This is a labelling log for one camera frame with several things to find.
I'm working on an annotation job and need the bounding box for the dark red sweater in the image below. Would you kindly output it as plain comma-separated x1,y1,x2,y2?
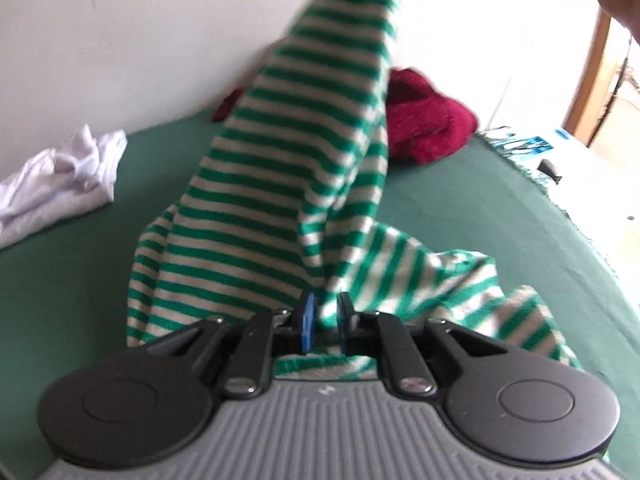
211,67,478,165

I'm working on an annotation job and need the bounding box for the white appliance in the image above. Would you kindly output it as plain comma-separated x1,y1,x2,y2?
475,125,640,271

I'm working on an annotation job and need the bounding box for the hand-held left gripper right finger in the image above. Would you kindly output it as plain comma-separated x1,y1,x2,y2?
337,294,506,400

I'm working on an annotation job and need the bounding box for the blue tool tray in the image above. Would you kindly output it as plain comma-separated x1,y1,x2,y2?
492,132,553,161

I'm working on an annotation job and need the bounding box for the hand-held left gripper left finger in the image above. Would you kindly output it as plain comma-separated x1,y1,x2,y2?
150,294,317,400

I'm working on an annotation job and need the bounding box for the wooden door frame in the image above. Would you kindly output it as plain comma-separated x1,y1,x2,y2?
562,10,640,148

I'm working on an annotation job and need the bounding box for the white cloth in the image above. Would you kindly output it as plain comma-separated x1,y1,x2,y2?
0,124,128,250

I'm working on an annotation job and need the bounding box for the green white striped shirt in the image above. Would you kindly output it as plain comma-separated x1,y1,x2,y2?
125,0,583,381

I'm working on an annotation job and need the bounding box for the green table cover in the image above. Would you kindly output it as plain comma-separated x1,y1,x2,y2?
0,110,640,480

